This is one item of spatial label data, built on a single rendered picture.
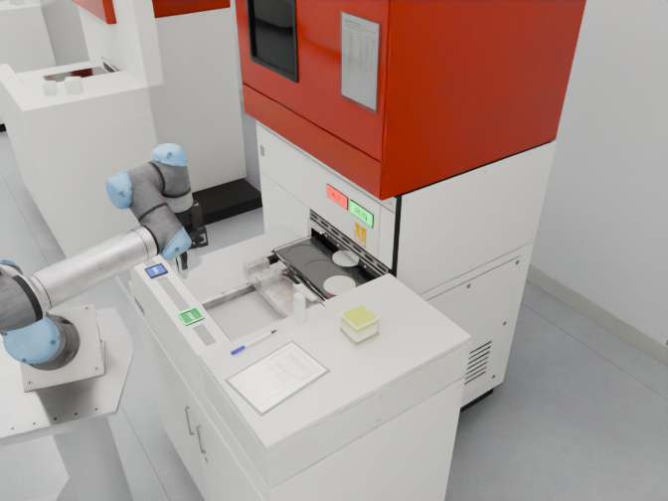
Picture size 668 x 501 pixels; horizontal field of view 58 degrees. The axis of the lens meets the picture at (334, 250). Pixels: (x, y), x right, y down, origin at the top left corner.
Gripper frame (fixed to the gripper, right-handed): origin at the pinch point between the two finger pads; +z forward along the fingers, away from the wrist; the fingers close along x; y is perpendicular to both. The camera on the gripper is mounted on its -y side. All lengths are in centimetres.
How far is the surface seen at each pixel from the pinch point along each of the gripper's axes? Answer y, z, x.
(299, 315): 23.5, 11.2, -19.8
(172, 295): 0.3, 15.1, 12.6
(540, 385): 147, 111, -21
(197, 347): -2.9, 14.7, -12.0
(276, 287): 31.6, 22.7, 7.6
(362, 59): 53, -48, -5
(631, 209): 207, 44, -8
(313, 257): 49, 21, 13
